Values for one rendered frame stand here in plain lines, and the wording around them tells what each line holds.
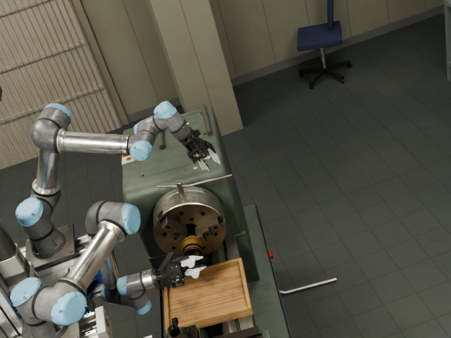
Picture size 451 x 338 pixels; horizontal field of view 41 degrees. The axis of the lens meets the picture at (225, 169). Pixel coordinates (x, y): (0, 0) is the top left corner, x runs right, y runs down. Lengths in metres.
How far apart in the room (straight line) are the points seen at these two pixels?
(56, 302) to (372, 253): 2.25
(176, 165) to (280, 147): 2.25
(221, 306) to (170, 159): 0.72
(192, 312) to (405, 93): 3.28
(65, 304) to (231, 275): 0.83
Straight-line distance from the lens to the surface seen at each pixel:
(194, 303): 2.63
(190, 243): 2.54
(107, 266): 2.56
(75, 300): 2.18
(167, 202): 2.61
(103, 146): 2.31
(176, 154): 2.84
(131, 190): 2.73
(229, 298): 2.59
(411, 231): 4.00
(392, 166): 4.52
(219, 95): 5.08
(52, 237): 2.72
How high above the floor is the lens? 2.75
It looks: 35 degrees down
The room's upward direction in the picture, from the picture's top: 17 degrees counter-clockwise
